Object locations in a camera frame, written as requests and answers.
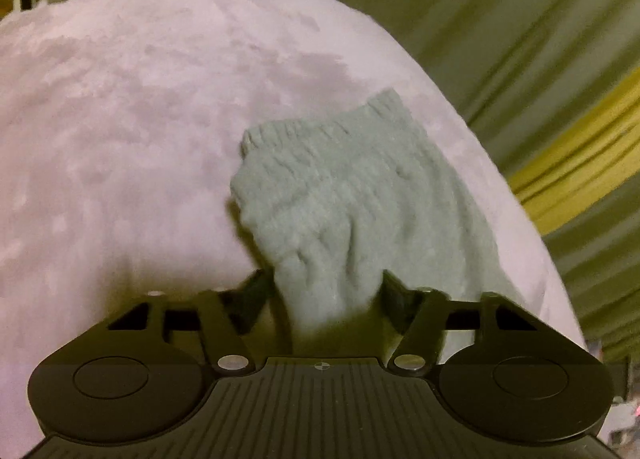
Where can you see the grey-green ribbed pants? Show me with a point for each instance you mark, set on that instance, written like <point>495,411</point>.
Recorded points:
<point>350,199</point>

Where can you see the purple fleece blanket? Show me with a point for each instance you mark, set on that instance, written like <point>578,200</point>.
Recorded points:
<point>125,139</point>

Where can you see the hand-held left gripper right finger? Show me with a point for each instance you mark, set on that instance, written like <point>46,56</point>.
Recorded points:
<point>395,291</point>

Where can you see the yellow curtain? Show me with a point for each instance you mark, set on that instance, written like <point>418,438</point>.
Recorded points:
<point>580,159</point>

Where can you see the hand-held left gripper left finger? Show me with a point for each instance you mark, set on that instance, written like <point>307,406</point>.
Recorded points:
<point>254,289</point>

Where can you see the green curtain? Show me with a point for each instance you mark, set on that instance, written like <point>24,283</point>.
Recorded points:
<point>475,4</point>
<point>595,279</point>

